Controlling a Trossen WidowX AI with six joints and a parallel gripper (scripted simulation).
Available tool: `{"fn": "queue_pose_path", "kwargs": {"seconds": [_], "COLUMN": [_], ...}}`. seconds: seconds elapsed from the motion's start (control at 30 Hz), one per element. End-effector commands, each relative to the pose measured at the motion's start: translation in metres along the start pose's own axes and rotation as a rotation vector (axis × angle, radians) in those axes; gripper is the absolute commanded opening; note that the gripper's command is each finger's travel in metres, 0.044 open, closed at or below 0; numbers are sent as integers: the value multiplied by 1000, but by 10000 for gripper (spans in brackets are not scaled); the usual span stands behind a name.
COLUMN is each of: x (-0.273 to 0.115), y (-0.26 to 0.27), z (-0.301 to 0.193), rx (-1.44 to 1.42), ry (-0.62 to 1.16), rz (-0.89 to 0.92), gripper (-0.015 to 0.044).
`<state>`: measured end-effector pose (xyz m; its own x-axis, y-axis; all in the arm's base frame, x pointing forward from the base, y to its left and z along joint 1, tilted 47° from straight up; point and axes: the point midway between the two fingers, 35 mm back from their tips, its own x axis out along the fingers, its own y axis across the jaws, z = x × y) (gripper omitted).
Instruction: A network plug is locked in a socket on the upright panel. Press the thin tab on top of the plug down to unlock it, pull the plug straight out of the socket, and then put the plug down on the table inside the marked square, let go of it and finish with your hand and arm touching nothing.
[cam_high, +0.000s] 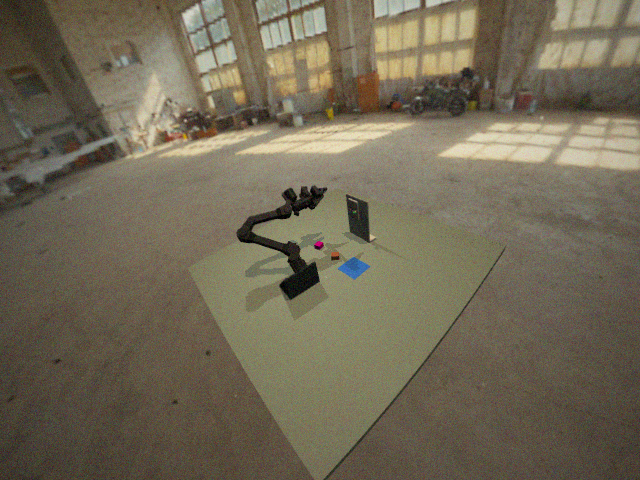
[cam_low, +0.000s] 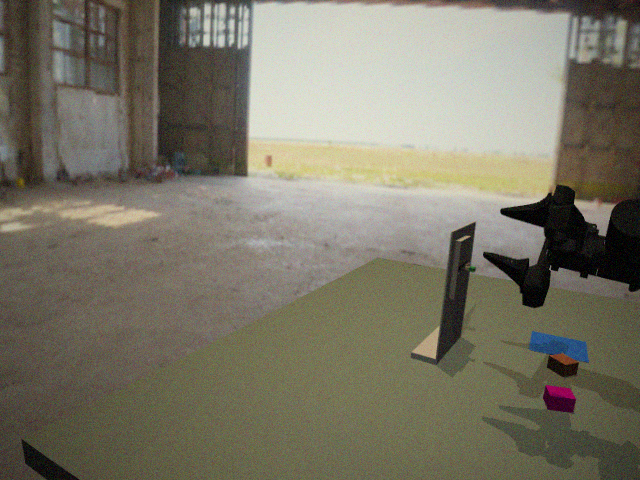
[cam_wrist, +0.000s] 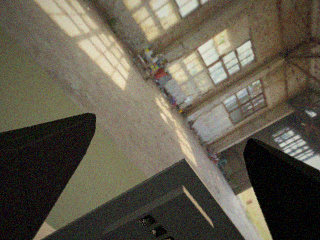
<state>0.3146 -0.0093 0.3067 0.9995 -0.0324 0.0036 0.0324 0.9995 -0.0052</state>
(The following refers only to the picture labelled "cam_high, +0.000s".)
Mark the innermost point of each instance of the blue flat square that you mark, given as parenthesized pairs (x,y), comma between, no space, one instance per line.
(354,268)

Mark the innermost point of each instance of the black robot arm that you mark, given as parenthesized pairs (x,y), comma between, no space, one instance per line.
(245,234)

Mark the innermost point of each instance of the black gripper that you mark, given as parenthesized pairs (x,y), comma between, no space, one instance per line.
(312,200)

